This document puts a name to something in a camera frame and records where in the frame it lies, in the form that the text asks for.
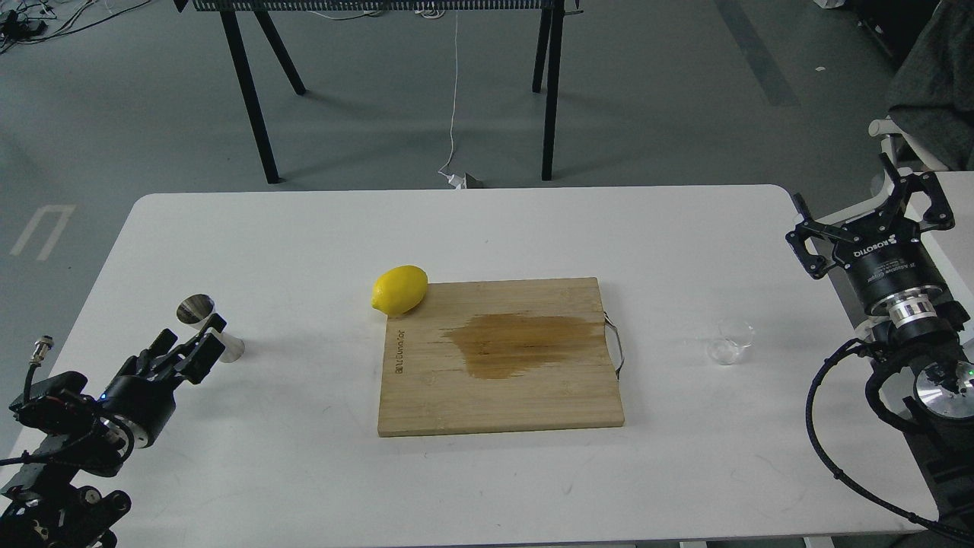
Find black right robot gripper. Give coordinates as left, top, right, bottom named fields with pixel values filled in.
left=785, top=152, right=956, bottom=317

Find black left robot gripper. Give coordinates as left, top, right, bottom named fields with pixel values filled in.
left=100, top=313, right=226, bottom=448

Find steel double jigger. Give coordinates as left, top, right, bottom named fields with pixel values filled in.
left=177, top=294, right=246, bottom=363

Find clear small measuring cup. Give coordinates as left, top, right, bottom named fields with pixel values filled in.
left=705, top=318, right=756, bottom=365

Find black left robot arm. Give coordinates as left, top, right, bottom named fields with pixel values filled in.
left=1, top=314, right=226, bottom=547

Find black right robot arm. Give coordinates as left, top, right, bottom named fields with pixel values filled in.
left=785, top=154, right=972, bottom=546

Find white side table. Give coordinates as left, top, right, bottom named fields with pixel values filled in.
left=923, top=171, right=973, bottom=313

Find white office chair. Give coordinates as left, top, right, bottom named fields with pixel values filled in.
left=817, top=116, right=950, bottom=225

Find person in grey clothes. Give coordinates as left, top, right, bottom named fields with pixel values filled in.
left=887, top=1, right=973, bottom=171

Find yellow lemon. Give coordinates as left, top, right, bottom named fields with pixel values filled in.
left=370, top=265, right=428, bottom=317

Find bamboo cutting board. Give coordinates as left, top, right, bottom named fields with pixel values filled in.
left=377, top=277, right=624, bottom=438

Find white cable on floor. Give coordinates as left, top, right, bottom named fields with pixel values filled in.
left=437, top=9, right=483, bottom=190

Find black cables on floor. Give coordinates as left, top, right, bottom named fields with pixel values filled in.
left=0, top=0, right=153, bottom=54

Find black metal frame table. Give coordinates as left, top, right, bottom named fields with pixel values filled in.
left=173, top=1, right=582, bottom=186

